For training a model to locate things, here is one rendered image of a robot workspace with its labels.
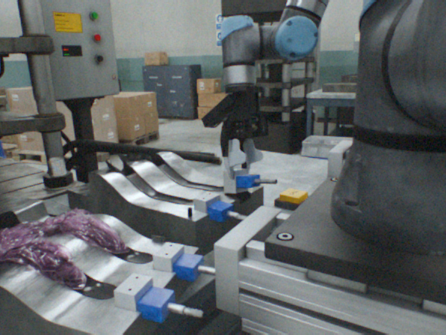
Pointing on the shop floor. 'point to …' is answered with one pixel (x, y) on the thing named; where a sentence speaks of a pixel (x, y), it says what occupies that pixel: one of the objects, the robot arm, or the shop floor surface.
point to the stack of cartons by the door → (208, 95)
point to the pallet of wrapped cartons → (100, 106)
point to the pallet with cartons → (137, 117)
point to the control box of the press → (80, 63)
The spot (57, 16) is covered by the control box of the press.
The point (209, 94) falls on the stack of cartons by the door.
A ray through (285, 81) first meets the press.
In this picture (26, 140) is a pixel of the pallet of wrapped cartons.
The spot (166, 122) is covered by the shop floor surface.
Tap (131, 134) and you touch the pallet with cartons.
